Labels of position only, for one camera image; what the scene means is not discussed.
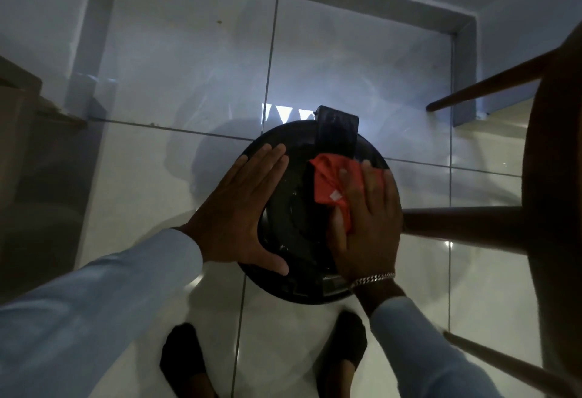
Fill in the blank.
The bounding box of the person's left hand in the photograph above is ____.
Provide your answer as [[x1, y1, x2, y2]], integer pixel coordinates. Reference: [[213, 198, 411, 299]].
[[179, 143, 292, 277]]

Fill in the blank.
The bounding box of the person's right hand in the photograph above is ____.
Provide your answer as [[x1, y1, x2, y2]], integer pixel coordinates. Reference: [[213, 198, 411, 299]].
[[327, 161, 403, 283]]

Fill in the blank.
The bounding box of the round black appliance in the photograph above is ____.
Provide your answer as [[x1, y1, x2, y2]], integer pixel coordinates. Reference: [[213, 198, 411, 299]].
[[236, 105, 403, 305]]

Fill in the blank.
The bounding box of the red cloth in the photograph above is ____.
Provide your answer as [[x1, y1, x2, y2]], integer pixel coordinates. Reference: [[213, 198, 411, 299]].
[[309, 153, 364, 234]]

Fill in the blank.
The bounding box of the person's right forearm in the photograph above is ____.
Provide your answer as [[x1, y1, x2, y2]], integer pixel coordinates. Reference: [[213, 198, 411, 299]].
[[352, 280, 503, 398]]

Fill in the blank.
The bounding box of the person's left forearm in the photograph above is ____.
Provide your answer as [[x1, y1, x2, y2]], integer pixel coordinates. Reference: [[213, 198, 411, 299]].
[[0, 228, 204, 398]]

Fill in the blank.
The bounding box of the person's right foot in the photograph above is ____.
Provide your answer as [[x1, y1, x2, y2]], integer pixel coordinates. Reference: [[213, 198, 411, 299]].
[[317, 310, 368, 398]]

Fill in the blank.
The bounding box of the person's foot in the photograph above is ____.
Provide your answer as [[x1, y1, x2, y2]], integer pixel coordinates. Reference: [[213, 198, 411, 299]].
[[317, 310, 368, 398], [159, 322, 214, 398]]

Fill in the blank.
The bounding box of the person's left foot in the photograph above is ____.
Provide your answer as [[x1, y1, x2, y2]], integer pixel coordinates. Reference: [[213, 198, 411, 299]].
[[159, 322, 214, 398]]

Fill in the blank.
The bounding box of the brown wooden stool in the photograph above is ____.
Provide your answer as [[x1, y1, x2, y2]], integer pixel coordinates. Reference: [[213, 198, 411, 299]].
[[402, 20, 582, 398]]

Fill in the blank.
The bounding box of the brown wooden cabinet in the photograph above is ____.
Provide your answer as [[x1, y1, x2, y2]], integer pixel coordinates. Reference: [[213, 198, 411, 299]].
[[0, 54, 88, 214]]

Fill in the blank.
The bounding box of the silver chain bracelet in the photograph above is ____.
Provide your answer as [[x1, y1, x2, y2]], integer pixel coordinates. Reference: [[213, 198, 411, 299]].
[[347, 271, 396, 291]]

